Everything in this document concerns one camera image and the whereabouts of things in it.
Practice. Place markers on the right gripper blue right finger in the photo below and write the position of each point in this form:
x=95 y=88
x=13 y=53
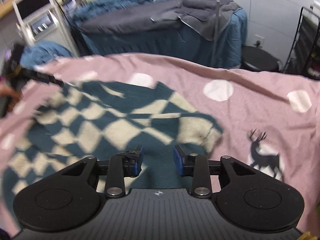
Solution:
x=183 y=161

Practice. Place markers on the blue crumpled cloth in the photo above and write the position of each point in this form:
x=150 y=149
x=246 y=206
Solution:
x=43 y=52

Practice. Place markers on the pink polka dot bedsheet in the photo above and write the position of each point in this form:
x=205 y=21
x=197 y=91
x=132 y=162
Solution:
x=285 y=107

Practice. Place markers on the person's left hand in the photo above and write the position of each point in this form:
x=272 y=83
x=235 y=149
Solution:
x=14 y=97

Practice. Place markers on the wall power socket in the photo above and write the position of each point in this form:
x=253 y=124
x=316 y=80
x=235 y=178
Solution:
x=259 y=41

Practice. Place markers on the black wire shelf rack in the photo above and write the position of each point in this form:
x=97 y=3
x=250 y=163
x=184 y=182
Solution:
x=303 y=58

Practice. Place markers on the grey folded towel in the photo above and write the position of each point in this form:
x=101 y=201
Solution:
x=199 y=15

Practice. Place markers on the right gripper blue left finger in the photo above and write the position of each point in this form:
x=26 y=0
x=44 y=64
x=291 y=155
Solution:
x=132 y=162

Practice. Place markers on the teal cream checkered sweater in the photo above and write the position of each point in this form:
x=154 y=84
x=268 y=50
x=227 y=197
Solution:
x=102 y=119

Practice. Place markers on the metal pole stand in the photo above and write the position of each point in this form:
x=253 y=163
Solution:
x=216 y=32

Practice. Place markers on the white beauty machine with screen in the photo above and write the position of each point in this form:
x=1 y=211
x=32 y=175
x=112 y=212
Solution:
x=40 y=20

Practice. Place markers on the black round stool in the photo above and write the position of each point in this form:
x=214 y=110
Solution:
x=257 y=60

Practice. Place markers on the grey blue massage bed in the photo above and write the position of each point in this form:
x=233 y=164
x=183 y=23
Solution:
x=104 y=27

